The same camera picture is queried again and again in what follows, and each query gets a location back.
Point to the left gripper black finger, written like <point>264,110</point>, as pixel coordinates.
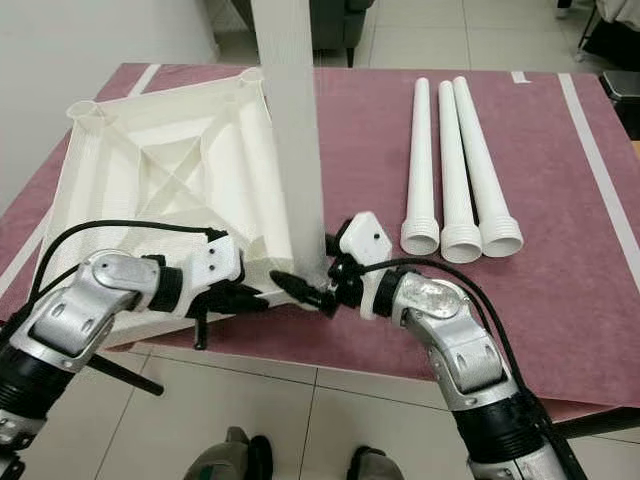
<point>246,292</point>
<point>248,303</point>

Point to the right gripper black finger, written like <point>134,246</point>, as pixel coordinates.
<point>305,292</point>
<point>336,246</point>

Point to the white plastic children table top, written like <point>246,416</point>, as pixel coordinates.
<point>170,160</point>

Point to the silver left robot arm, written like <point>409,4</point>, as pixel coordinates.
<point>100,300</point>

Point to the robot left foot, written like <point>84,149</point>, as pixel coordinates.
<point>225,458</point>

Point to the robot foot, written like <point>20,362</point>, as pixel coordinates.
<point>225,458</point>
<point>375,465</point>

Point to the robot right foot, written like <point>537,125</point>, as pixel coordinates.
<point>375,465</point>

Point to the dark grey armchair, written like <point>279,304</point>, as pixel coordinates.
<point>340,20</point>

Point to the short white tape piece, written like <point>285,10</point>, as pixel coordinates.
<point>519,77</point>

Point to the silver black trash bin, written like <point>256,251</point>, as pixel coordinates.
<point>622,88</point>

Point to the clothes rack with garments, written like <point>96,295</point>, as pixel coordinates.
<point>615,30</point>

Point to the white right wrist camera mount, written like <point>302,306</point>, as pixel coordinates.
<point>368,240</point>

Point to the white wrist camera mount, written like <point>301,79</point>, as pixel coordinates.
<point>368,240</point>
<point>215,270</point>

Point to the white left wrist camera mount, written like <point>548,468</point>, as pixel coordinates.
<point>215,270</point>

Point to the black metal table frame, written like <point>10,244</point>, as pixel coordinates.
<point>125,373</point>

